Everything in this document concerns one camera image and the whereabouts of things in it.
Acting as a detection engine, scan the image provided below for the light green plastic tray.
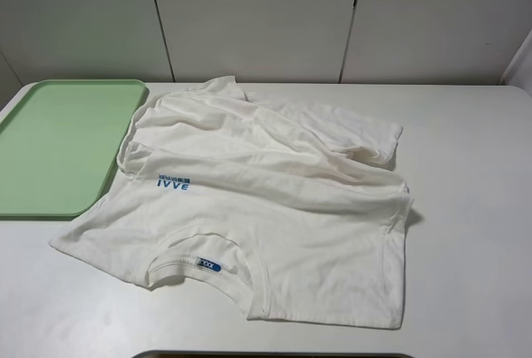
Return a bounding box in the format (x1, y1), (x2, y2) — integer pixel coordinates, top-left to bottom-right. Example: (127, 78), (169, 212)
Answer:
(1, 80), (146, 218)

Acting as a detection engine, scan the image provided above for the white short sleeve t-shirt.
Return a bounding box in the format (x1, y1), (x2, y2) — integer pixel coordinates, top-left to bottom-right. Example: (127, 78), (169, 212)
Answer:
(50, 76), (413, 330)

